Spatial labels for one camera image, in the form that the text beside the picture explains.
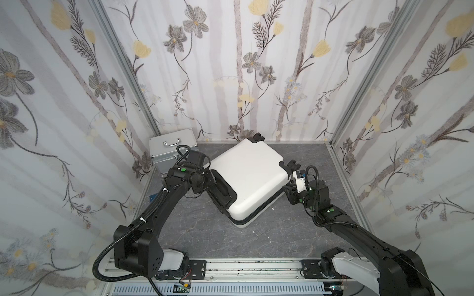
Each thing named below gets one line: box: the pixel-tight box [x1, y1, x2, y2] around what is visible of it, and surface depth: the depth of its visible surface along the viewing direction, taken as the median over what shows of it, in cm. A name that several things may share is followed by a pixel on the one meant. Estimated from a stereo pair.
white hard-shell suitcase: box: [209, 132, 301, 227], surface depth 81 cm
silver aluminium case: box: [148, 128, 199, 177], surface depth 101 cm
